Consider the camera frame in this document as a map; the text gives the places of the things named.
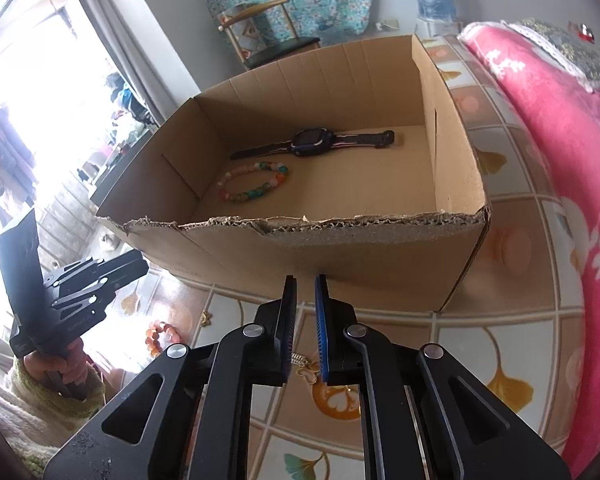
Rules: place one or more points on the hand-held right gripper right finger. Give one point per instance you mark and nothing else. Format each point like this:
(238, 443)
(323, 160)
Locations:
(322, 330)

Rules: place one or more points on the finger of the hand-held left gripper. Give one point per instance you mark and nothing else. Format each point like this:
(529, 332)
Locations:
(85, 302)
(110, 270)

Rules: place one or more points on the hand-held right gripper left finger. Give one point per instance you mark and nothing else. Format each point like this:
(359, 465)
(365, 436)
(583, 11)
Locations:
(282, 340)

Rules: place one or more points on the brown cardboard box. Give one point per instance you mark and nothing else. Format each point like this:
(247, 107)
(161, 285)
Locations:
(380, 265)

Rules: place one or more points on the person's left forearm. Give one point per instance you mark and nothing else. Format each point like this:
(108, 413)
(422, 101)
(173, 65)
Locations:
(10, 420)

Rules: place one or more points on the person's left hand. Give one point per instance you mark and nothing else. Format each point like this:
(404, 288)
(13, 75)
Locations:
(40, 367)

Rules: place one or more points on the metal window railing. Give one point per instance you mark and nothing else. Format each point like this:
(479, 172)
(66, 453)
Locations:
(65, 220)

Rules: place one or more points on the grey cabinet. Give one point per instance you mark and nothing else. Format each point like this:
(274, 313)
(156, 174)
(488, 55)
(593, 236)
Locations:
(120, 170)

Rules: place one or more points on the hanging laundry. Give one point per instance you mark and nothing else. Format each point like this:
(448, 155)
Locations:
(5, 150)

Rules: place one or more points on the pile of clothes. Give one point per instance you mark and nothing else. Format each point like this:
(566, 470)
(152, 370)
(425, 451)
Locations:
(127, 100)

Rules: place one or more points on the tile patterned tablecloth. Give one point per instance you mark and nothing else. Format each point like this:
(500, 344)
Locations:
(505, 360)

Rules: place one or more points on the grey curtain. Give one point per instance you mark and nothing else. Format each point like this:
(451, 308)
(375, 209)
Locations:
(130, 35)

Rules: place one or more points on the wooden chair with dark seat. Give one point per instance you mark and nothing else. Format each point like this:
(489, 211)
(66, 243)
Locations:
(280, 50)

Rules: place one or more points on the pink printed blanket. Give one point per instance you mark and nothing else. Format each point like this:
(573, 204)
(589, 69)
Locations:
(580, 185)

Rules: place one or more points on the white paper scrap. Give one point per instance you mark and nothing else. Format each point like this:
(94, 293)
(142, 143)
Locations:
(387, 25)

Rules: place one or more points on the grey lace cloth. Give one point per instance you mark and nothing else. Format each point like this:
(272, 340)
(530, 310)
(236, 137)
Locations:
(570, 50)

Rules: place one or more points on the small red object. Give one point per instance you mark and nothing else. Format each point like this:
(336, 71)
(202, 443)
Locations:
(585, 35)

